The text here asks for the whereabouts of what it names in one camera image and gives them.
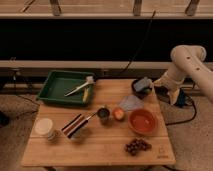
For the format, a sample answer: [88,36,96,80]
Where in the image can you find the black hanging cable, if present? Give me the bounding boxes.
[119,9,157,75]

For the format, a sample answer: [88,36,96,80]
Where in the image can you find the striped folded cloth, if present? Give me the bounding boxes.
[61,114,85,137]

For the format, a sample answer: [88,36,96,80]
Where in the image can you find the green plastic tray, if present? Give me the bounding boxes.
[37,70,94,107]

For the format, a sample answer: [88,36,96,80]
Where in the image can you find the black bowl with sponge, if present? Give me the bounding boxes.
[131,77,152,99]

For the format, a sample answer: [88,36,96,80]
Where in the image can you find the blue power adapter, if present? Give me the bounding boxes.
[175,90,186,107]

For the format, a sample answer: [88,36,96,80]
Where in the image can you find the clear plastic bag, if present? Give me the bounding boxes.
[119,95,143,111]

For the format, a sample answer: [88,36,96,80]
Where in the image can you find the peach fruit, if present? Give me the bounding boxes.
[112,107,125,121]

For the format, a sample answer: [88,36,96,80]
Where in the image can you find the wooden table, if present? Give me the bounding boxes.
[22,79,175,167]

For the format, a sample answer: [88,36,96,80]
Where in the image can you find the white dish brush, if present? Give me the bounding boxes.
[64,76,95,97]

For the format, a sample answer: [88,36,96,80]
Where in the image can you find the black floor cable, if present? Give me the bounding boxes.
[156,87,198,127]

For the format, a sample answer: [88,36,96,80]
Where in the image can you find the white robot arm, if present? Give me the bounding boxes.
[154,45,213,105]

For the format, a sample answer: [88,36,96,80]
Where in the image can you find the orange bowl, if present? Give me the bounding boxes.
[128,108,158,136]

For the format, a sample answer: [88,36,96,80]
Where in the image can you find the bunch of dark grapes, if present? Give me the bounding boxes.
[125,139,152,156]

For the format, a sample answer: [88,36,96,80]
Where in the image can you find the white lidded jar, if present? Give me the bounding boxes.
[34,118,58,141]

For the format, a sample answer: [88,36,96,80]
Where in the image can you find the small metal cup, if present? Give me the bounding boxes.
[97,108,110,124]

